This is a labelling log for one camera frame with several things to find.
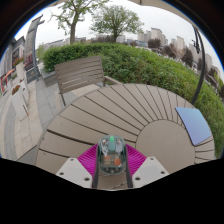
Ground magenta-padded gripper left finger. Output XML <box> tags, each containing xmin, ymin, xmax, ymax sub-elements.
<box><xmin>55</xmin><ymin>143</ymin><xmax>101</xmax><ymax>190</ymax></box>

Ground distant apartment buildings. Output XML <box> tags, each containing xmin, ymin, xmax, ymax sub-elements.
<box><xmin>43</xmin><ymin>27</ymin><xmax>214</xmax><ymax>71</ymax></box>

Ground transparent green computer mouse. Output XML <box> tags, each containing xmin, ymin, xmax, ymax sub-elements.
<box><xmin>97</xmin><ymin>134</ymin><xmax>128</xmax><ymax>176</ymax></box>

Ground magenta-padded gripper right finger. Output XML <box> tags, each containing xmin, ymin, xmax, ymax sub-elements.
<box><xmin>124</xmin><ymin>143</ymin><xmax>170</xmax><ymax>189</ymax></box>

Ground black curved umbrella pole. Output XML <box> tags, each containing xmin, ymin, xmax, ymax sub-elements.
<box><xmin>190</xmin><ymin>25</ymin><xmax>206</xmax><ymax>106</ymax></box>

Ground green hedge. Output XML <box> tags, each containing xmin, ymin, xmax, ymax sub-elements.
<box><xmin>41</xmin><ymin>42</ymin><xmax>224</xmax><ymax>158</ymax></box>

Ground brown slatted wooden chair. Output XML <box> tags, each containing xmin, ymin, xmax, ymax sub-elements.
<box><xmin>54</xmin><ymin>55</ymin><xmax>123</xmax><ymax>107</ymax></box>

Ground white planter with orange flowers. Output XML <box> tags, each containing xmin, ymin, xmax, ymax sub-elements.
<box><xmin>10</xmin><ymin>84</ymin><xmax>29</xmax><ymax>121</ymax></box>

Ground grey shopfront building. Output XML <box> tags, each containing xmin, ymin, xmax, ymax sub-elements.
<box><xmin>0</xmin><ymin>35</ymin><xmax>26</xmax><ymax>98</ymax></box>

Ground round leafy green tree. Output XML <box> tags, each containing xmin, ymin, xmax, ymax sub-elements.
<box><xmin>89</xmin><ymin>4</ymin><xmax>145</xmax><ymax>44</ymax></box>

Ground tall grey sign pillar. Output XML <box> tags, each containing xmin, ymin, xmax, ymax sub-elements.
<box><xmin>23</xmin><ymin>14</ymin><xmax>45</xmax><ymax>84</ymax></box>

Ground bare-trunked tall tree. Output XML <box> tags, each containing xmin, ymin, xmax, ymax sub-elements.
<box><xmin>49</xmin><ymin>0</ymin><xmax>111</xmax><ymax>45</ymax></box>

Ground beige umbrella canopy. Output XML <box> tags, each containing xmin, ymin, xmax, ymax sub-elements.
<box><xmin>128</xmin><ymin>0</ymin><xmax>194</xmax><ymax>26</ymax></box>

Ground blue square mouse pad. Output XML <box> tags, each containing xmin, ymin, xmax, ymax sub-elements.
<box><xmin>174</xmin><ymin>106</ymin><xmax>213</xmax><ymax>147</ymax></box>

